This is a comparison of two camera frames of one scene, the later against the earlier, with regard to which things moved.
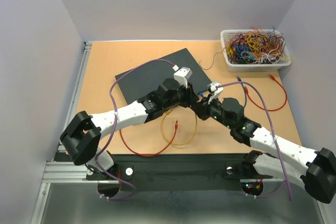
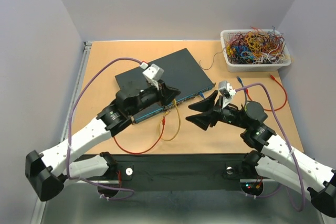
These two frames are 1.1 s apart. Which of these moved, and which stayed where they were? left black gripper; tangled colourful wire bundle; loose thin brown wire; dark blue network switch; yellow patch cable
Moved: yellow patch cable; left black gripper
Stayed: dark blue network switch; loose thin brown wire; tangled colourful wire bundle
